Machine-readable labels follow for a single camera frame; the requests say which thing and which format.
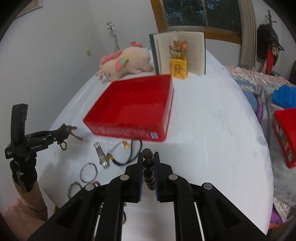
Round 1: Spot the brown beaded necklace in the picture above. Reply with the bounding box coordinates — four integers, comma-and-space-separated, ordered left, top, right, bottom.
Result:
57, 123, 83, 151

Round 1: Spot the dark wooden bead bracelet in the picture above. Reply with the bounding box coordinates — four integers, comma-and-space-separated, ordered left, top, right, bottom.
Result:
142, 148, 157, 192

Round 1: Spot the brown red ring bangle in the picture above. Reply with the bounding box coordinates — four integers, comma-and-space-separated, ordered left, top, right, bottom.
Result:
92, 181, 101, 187

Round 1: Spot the black cord gold pendant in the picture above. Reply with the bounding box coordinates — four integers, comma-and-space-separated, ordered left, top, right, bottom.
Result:
107, 138, 142, 167

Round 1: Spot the twisted silver bangle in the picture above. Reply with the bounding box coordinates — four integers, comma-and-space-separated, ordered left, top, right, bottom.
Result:
67, 181, 82, 199

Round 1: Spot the left forearm pink sleeve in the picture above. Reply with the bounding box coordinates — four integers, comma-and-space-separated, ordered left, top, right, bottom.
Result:
1, 181, 48, 240

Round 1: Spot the left hand black glove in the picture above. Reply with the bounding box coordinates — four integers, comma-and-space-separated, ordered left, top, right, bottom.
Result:
10, 153, 37, 193

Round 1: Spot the white embroidered tablecloth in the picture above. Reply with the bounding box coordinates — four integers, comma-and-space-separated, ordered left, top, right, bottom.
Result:
37, 52, 273, 233

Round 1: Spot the red tin box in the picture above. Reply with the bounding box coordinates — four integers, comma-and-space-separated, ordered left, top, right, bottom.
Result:
83, 75, 174, 142

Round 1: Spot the pink unicorn plush toy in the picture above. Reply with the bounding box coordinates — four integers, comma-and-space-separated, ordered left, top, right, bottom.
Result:
96, 41, 154, 82

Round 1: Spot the mouse figurine on yellow block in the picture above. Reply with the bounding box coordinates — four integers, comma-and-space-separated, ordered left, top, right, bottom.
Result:
169, 40, 188, 79

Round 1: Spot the red tin lid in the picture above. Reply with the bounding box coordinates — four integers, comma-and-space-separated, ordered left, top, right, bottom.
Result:
271, 108, 296, 169

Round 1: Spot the open standing book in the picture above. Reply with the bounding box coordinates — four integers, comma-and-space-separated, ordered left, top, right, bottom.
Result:
149, 31, 206, 78

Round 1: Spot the floral bed quilt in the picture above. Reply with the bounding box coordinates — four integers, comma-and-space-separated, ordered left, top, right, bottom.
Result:
226, 66, 295, 228

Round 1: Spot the blue knitted cloth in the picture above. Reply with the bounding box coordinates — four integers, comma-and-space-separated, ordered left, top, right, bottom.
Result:
271, 85, 296, 109

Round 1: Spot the beige curtain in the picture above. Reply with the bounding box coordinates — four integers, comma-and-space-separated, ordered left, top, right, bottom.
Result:
238, 0, 257, 69

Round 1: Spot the coat rack with clothes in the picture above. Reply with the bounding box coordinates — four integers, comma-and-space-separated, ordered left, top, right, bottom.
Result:
257, 10, 284, 76

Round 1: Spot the wooden framed window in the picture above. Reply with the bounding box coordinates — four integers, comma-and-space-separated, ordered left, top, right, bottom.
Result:
151, 0, 242, 45

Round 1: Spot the wall shower fixture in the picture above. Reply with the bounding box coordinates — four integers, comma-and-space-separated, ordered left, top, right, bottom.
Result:
107, 22, 120, 52

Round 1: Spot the framed wall picture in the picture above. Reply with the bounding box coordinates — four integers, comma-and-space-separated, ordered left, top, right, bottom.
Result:
16, 0, 43, 19

